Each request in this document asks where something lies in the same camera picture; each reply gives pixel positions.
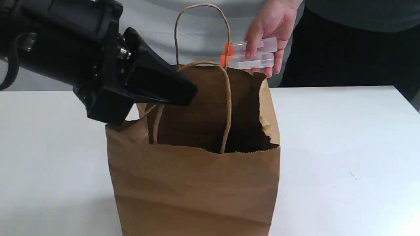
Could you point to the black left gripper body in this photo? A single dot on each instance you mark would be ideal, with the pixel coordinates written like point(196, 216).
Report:
point(102, 93)

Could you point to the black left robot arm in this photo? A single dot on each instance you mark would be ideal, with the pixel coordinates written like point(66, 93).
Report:
point(77, 42)

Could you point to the person's dark clothing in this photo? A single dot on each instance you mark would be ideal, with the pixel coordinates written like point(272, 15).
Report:
point(356, 43)

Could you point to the brown paper bag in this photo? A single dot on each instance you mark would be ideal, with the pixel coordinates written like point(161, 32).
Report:
point(208, 169)

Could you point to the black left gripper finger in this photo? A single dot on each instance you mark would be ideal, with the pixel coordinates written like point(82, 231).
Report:
point(150, 79)

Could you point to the clear tube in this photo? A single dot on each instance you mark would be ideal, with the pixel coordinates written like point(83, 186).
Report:
point(266, 45)
point(259, 60)

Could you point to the person's hand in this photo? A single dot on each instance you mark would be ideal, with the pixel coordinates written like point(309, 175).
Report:
point(275, 19)

